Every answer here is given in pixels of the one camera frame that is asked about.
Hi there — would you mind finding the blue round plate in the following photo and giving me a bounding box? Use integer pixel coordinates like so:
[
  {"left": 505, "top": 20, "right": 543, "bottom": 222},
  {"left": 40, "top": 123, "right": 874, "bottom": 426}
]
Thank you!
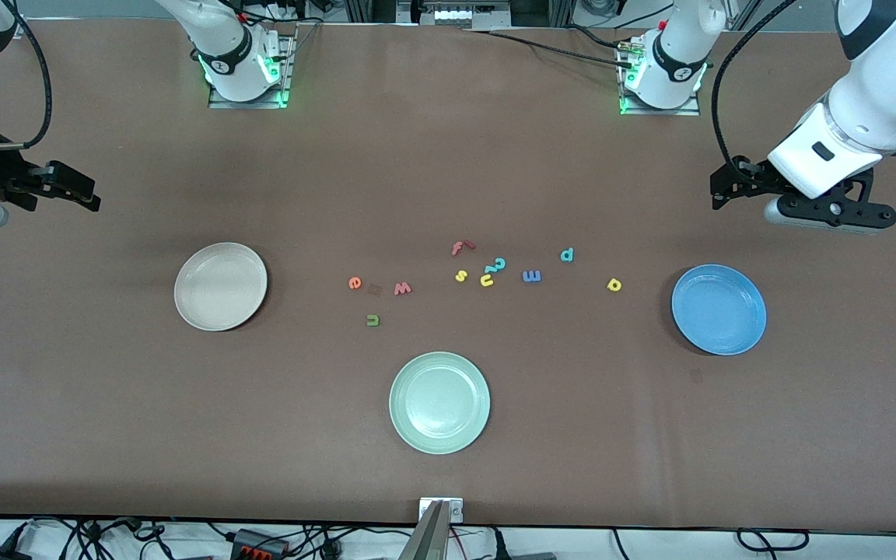
[{"left": 671, "top": 264, "right": 768, "bottom": 356}]

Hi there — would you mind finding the beige round plate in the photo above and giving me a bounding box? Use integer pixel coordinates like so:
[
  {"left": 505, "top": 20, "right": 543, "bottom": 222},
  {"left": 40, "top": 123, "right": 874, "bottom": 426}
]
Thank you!
[{"left": 174, "top": 242, "right": 268, "bottom": 332}]

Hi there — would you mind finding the grey metal fixture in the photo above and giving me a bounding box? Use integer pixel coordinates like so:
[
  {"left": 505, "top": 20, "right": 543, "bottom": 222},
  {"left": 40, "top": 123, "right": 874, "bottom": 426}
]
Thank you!
[{"left": 397, "top": 0, "right": 513, "bottom": 30}]

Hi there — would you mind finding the pale green round plate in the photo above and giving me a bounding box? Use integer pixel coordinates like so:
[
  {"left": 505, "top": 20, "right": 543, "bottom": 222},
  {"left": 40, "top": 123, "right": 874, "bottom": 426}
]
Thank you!
[{"left": 389, "top": 352, "right": 492, "bottom": 455}]

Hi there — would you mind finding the black orange power strip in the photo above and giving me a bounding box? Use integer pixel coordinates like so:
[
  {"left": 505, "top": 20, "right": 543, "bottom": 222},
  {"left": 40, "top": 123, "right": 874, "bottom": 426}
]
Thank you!
[{"left": 230, "top": 529, "right": 290, "bottom": 560}]

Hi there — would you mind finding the grey metal pole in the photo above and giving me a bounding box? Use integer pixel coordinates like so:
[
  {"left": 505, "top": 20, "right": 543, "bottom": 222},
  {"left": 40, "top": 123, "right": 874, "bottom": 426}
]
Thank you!
[{"left": 397, "top": 502, "right": 450, "bottom": 560}]

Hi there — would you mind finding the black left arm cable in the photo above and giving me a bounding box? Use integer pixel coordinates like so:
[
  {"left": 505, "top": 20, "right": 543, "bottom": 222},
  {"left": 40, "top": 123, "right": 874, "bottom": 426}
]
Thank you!
[{"left": 712, "top": 0, "right": 800, "bottom": 187}]

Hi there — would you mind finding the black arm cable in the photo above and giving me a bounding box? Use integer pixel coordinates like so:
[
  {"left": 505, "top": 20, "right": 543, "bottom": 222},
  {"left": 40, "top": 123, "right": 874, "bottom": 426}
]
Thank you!
[
  {"left": 0, "top": 0, "right": 54, "bottom": 150},
  {"left": 712, "top": 0, "right": 800, "bottom": 187}
]

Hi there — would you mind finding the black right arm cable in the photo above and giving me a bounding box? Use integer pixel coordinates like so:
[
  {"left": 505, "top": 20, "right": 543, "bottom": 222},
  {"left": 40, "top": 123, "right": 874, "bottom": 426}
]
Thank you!
[{"left": 0, "top": 0, "right": 54, "bottom": 150}]

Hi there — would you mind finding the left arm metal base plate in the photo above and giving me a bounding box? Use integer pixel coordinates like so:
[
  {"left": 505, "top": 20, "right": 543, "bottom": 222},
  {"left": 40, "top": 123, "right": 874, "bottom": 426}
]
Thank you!
[{"left": 619, "top": 35, "right": 702, "bottom": 117}]

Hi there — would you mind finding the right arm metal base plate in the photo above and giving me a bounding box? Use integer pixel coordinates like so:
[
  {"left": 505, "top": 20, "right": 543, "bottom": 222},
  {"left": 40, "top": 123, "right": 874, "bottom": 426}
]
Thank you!
[{"left": 208, "top": 23, "right": 294, "bottom": 110}]

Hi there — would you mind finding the thin black table cable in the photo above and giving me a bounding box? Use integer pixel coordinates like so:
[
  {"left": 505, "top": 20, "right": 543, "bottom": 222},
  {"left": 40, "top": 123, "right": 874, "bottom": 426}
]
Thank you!
[{"left": 565, "top": 23, "right": 639, "bottom": 51}]

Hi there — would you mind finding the thick black table cable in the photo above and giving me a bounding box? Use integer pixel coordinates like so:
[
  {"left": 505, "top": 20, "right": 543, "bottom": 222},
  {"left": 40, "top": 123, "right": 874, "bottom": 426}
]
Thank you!
[{"left": 464, "top": 28, "right": 637, "bottom": 69}]

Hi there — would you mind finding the looped black floor cable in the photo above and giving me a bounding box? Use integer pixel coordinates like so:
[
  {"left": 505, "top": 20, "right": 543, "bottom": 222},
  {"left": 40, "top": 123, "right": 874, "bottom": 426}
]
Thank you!
[{"left": 736, "top": 529, "right": 810, "bottom": 553}]

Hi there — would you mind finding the small silver metal bracket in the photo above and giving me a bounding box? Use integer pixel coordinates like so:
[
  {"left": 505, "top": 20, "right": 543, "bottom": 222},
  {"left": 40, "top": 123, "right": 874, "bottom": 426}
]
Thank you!
[{"left": 419, "top": 498, "right": 464, "bottom": 523}]

